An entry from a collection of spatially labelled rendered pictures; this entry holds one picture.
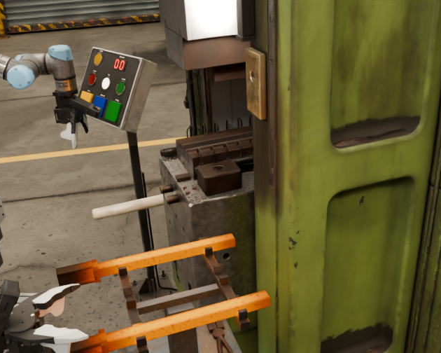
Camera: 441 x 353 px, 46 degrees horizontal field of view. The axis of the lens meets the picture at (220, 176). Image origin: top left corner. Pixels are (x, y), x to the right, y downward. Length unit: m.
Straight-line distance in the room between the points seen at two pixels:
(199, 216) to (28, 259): 1.73
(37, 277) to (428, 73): 2.23
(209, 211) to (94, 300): 1.28
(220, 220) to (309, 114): 0.50
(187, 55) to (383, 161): 0.62
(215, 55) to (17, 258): 1.98
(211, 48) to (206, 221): 0.51
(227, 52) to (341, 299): 0.83
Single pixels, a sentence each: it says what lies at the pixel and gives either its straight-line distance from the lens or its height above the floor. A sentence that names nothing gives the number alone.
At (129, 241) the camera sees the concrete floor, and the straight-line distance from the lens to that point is 3.10.
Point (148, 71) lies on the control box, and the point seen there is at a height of 1.15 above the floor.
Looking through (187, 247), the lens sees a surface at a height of 0.95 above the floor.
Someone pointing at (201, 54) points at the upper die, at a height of 1.31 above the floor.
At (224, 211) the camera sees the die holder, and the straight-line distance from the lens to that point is 1.59.
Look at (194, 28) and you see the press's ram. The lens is 1.48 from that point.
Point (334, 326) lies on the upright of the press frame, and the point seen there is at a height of 0.48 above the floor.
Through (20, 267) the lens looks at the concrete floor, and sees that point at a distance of 3.10.
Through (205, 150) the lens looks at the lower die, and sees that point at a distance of 1.69.
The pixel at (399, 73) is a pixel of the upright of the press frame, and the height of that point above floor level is 1.28.
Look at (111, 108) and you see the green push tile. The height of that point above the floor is 1.02.
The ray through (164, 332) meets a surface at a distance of 1.09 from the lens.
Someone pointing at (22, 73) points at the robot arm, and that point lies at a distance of 1.81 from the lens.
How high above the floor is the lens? 1.68
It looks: 27 degrees down
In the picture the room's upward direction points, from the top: 3 degrees counter-clockwise
